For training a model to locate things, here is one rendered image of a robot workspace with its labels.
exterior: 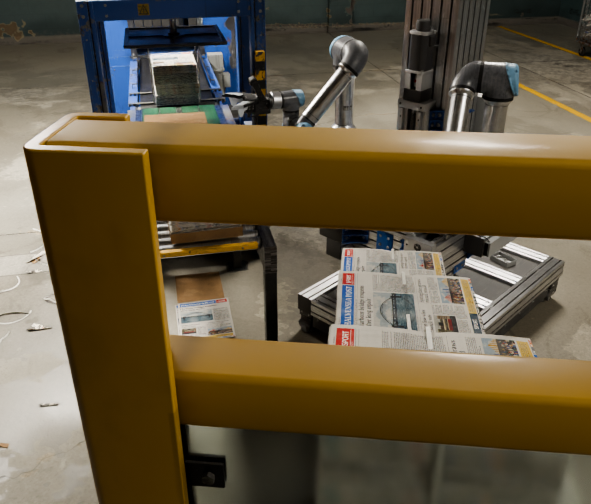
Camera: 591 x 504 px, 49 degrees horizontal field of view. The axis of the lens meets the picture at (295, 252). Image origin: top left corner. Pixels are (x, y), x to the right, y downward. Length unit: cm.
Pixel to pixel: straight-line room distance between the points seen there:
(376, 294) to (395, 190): 132
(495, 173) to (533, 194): 3
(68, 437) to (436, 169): 266
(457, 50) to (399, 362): 230
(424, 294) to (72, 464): 168
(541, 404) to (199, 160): 33
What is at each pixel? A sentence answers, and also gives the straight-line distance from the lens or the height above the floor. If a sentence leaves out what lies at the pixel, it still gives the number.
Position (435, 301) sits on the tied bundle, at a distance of 176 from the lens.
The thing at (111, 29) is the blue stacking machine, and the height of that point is 103.
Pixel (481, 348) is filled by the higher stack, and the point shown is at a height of 129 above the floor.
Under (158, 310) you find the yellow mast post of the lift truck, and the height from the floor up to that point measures 172.
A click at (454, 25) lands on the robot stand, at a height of 156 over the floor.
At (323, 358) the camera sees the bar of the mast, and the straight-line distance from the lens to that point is 57.
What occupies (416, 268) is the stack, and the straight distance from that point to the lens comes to 236.
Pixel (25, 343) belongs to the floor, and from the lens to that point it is 361.
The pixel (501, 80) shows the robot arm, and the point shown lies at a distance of 255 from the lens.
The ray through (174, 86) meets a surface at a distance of 441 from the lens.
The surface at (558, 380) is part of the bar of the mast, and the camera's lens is 59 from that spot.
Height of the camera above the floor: 200
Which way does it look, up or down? 29 degrees down
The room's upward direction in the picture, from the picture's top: straight up
